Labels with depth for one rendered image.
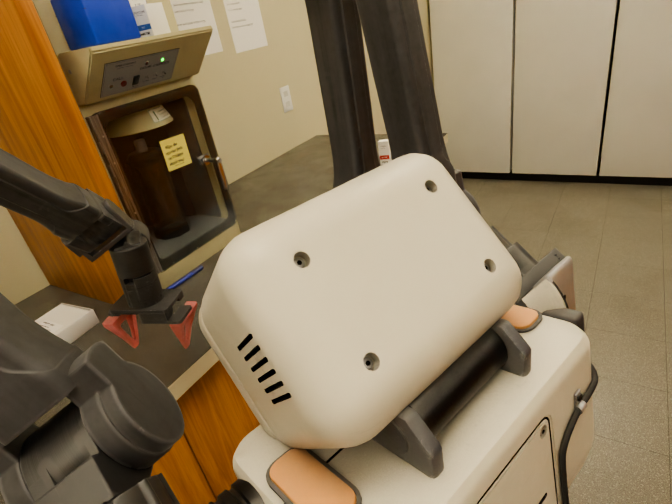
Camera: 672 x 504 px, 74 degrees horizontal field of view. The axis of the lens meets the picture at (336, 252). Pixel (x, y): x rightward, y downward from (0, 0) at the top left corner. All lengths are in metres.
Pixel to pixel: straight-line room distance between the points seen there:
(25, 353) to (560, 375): 0.38
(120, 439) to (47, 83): 0.74
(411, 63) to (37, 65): 0.69
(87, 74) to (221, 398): 0.72
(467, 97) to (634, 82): 1.11
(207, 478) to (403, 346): 0.91
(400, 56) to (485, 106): 3.36
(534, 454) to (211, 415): 0.80
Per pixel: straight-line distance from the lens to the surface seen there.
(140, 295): 0.77
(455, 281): 0.31
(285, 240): 0.27
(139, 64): 1.09
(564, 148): 3.85
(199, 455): 1.09
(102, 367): 0.37
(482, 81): 3.83
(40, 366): 0.37
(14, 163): 0.64
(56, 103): 0.99
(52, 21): 1.11
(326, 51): 0.59
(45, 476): 0.39
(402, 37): 0.51
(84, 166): 1.01
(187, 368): 0.94
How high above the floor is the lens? 1.50
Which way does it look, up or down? 28 degrees down
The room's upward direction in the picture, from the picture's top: 11 degrees counter-clockwise
